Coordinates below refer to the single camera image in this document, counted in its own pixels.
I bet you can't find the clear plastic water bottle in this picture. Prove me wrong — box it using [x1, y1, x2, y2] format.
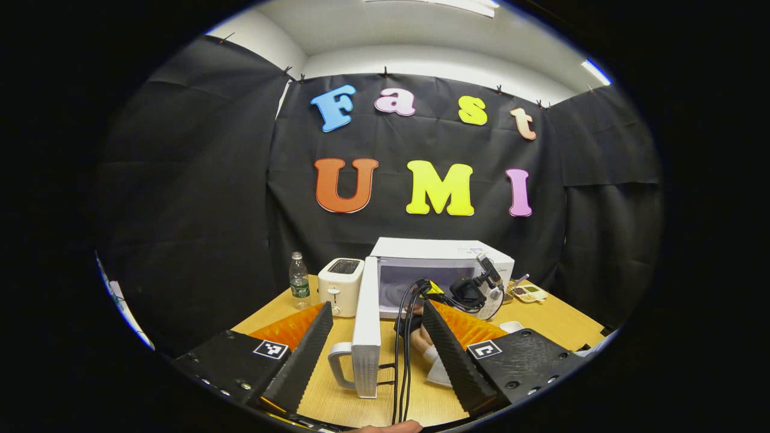
[289, 251, 312, 310]

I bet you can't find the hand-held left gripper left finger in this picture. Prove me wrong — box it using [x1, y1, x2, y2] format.
[171, 301, 334, 416]

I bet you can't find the small ceiling light panel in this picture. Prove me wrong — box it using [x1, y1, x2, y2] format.
[581, 58, 612, 86]

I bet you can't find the white divided seasoning dish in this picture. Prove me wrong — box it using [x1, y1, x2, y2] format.
[511, 283, 549, 304]

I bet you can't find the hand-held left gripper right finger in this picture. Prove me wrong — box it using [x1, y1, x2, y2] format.
[421, 301, 587, 417]

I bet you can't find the black backdrop cloth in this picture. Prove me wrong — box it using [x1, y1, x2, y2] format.
[96, 35, 665, 355]

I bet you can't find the large ceiling light panel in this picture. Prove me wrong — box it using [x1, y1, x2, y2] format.
[364, 0, 500, 17]

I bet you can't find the black cable bundle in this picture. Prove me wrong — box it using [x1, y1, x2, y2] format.
[391, 278, 435, 425]

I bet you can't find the white microwave oven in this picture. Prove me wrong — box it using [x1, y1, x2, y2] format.
[328, 237, 516, 399]

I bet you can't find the white toaster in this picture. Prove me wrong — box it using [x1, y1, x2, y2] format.
[318, 258, 366, 318]

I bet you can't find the white panel with cables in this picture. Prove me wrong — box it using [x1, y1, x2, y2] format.
[96, 256, 155, 351]

